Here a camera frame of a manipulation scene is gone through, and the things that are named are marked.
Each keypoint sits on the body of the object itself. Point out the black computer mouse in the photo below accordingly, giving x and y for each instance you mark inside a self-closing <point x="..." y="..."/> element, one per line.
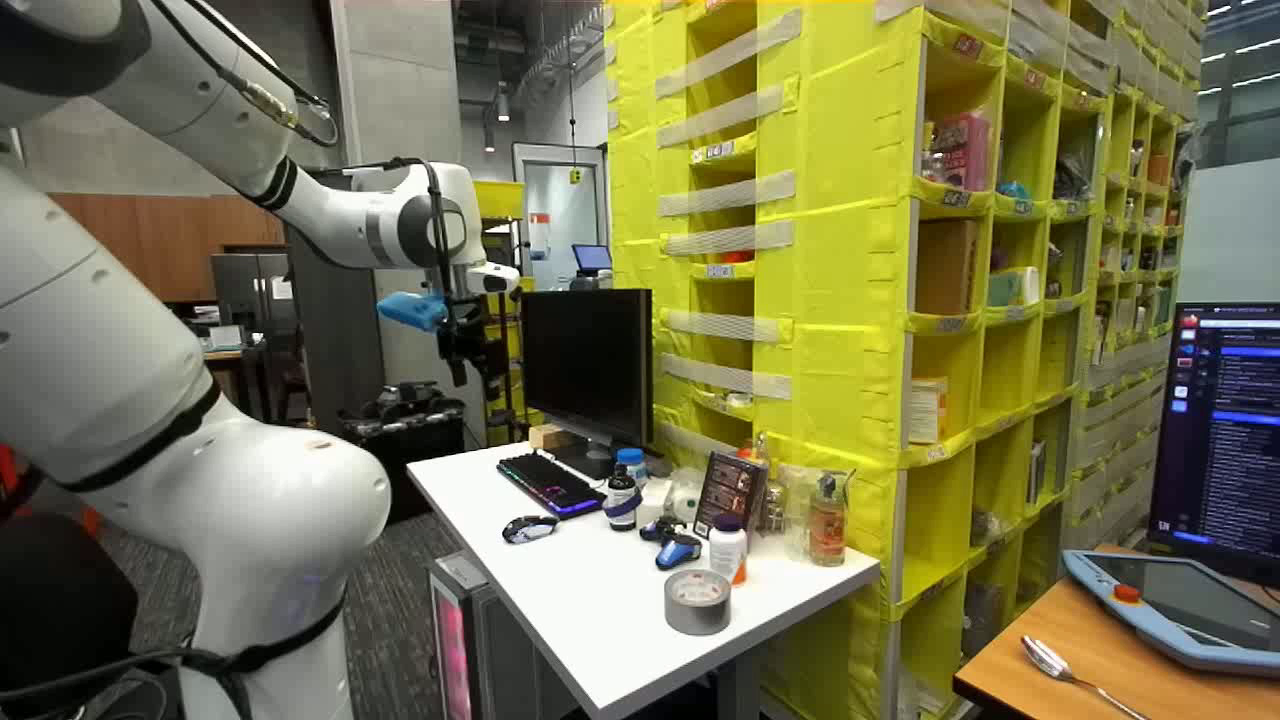
<point x="531" y="528"/>

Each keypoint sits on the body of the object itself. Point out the metal fork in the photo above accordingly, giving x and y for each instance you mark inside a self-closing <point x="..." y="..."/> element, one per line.
<point x="1067" y="665"/>

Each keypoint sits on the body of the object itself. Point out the dark picture frame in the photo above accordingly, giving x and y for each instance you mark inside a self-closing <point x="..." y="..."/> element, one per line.
<point x="731" y="494"/>

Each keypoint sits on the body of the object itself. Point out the dark bottle white label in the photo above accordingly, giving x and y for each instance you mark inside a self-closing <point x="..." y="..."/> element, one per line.
<point x="622" y="506"/>

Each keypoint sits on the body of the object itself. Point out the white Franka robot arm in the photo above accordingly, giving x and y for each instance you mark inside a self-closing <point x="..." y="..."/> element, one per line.
<point x="162" y="506"/>

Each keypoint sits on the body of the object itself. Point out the blue black game controller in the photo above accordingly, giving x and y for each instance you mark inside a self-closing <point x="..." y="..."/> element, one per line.
<point x="676" y="546"/>

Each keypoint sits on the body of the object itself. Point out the small blue lit screen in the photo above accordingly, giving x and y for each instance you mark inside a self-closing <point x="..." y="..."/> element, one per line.
<point x="589" y="259"/>

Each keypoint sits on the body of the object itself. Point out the yellow fabric shelving pod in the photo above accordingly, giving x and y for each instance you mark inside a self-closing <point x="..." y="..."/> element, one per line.
<point x="824" y="264"/>

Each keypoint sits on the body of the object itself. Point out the white printed box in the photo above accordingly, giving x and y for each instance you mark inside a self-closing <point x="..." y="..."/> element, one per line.
<point x="662" y="498"/>

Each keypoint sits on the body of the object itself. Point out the white pill container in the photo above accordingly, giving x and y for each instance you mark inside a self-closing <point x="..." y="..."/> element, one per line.
<point x="726" y="551"/>

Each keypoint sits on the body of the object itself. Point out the grey masking tape roll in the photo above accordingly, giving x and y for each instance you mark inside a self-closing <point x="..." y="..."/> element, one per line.
<point x="699" y="603"/>

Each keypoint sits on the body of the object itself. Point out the teal product box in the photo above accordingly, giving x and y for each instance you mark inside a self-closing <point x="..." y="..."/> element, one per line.
<point x="1018" y="284"/>

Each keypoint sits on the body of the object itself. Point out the glass jar orange contents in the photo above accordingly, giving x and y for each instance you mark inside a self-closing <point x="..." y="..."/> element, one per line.
<point x="824" y="525"/>

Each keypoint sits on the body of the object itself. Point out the clear jar blue lid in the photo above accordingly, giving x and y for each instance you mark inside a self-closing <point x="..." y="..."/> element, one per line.
<point x="633" y="461"/>

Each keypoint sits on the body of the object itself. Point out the pink panel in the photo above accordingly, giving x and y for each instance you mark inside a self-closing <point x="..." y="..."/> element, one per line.
<point x="453" y="654"/>

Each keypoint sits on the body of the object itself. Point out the white door panel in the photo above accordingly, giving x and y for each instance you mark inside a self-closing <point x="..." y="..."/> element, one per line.
<point x="563" y="203"/>

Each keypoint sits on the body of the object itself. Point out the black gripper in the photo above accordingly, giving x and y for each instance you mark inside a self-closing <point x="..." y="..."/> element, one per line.
<point x="464" y="335"/>

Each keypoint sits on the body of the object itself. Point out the black RGB keyboard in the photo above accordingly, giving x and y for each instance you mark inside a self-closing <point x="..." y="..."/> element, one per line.
<point x="551" y="484"/>

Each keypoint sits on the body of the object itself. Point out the monitor showing code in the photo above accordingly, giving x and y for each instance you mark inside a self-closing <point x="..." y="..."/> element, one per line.
<point x="1226" y="440"/>

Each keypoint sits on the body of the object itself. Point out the black computer monitor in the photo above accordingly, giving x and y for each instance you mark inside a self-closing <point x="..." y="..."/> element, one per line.
<point x="586" y="360"/>

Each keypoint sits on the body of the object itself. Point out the black equipment cart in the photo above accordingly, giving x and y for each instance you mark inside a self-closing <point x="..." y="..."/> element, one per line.
<point x="403" y="434"/>

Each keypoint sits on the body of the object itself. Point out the wooden desk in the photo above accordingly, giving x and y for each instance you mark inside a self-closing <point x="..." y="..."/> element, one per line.
<point x="1041" y="686"/>

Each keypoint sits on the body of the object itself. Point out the pink product box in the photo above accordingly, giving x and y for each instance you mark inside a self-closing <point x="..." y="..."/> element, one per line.
<point x="963" y="151"/>

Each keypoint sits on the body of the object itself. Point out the blue grey teach pendant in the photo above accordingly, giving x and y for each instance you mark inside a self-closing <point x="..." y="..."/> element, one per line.
<point x="1181" y="604"/>

